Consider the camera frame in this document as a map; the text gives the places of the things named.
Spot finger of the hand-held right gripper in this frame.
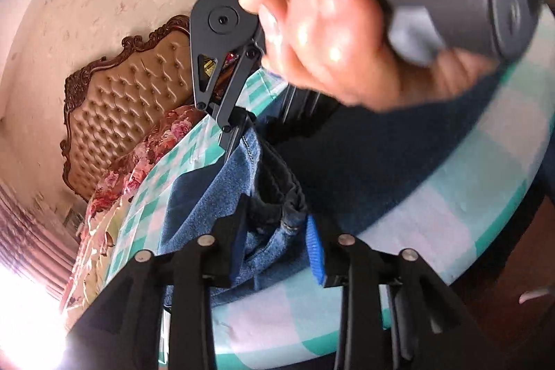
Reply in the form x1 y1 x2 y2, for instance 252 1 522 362
265 86 341 141
193 45 261 161

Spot blue denim pants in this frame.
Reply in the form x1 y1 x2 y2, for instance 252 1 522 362
158 60 514 308

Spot pink striped curtain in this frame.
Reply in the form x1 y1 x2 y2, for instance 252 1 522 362
0 183 81 306

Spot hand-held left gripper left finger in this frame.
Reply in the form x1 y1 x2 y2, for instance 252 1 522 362
71 197 251 370

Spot person's right hand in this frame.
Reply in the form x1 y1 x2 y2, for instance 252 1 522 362
238 0 499 113

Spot green white checked tablecloth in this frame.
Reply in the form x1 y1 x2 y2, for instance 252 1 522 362
104 6 555 359

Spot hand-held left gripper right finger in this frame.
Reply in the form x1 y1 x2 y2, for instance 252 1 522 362
306 214 493 370

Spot tufted leather carved headboard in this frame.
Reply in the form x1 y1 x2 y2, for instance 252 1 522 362
59 15 204 201

